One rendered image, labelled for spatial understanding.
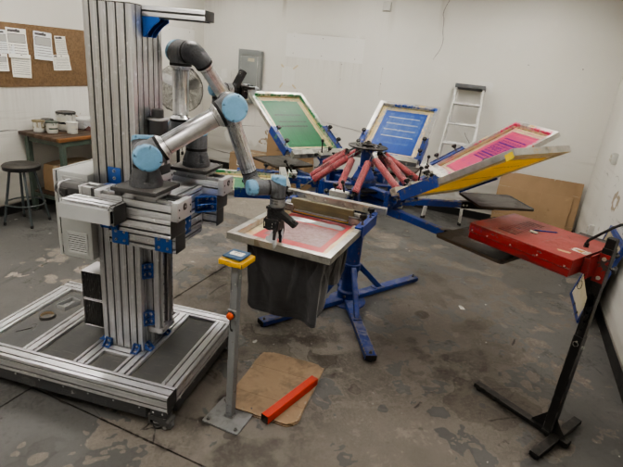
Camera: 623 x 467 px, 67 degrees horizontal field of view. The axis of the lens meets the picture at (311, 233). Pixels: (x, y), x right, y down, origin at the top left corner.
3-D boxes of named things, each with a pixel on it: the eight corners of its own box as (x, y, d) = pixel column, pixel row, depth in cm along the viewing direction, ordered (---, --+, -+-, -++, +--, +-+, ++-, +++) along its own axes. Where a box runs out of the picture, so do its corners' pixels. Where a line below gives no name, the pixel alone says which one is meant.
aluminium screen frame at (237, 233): (329, 265, 226) (330, 258, 224) (226, 238, 245) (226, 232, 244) (375, 222, 294) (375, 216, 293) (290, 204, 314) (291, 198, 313)
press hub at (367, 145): (362, 317, 372) (387, 147, 325) (316, 304, 385) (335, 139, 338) (375, 296, 406) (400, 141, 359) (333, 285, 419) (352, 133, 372)
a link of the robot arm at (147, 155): (142, 170, 208) (247, 109, 215) (143, 179, 195) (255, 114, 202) (125, 147, 202) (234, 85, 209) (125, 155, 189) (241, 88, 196)
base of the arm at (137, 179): (121, 185, 211) (120, 163, 208) (141, 178, 225) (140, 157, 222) (151, 190, 208) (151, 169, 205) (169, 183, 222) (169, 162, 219)
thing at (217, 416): (236, 435, 244) (245, 270, 211) (201, 421, 252) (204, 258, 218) (257, 410, 264) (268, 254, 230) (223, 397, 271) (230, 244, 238)
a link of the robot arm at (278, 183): (267, 173, 226) (284, 173, 229) (266, 195, 230) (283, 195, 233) (272, 178, 220) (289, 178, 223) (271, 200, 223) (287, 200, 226)
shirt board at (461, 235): (536, 262, 279) (540, 249, 276) (498, 275, 255) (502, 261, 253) (378, 199, 377) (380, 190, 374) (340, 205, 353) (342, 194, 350)
